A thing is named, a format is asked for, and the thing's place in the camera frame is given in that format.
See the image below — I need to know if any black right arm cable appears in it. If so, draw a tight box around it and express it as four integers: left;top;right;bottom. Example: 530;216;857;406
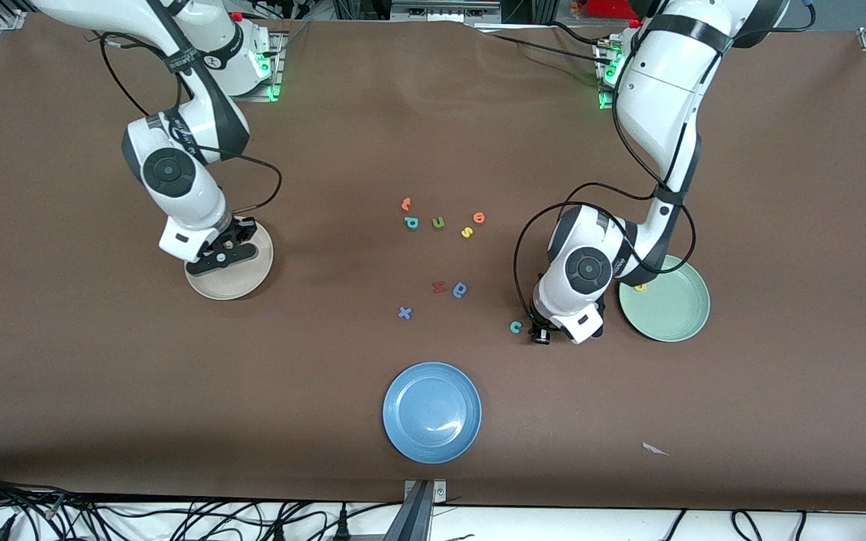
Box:
98;30;284;219

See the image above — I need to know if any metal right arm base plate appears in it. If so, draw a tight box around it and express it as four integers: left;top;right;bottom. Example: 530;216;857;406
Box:
202;30;283;102

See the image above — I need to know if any grey power strip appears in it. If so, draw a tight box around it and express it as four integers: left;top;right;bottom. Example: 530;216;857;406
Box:
390;0;501;23

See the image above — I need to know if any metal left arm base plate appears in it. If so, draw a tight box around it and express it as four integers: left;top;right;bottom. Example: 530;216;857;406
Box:
597;41;622;112

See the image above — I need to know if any tangled black cable bundle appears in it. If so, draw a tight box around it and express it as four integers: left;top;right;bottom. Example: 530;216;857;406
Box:
0;470;404;541

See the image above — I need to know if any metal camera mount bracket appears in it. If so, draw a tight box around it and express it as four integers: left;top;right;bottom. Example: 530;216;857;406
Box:
403;479;447;541

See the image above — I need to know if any brown table cover sheet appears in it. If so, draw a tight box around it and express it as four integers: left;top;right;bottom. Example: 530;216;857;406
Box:
0;14;866;513

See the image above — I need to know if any beige brown plate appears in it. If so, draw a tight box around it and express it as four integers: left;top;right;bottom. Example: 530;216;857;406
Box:
184;222;274;301

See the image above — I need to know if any thin black table cable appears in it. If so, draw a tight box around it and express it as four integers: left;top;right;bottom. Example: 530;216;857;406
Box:
548;20;629;48
487;32;605;63

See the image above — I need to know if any light green plate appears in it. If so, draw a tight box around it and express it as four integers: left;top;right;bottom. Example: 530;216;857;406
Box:
619;255;711;343

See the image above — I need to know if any blue plate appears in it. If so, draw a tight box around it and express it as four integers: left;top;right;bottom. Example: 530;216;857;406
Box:
383;362;483;464

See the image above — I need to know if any red box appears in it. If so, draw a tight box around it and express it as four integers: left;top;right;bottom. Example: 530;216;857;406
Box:
576;0;644;20

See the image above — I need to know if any black looped floor cable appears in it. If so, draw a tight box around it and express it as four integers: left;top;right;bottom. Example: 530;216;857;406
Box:
730;509;810;541

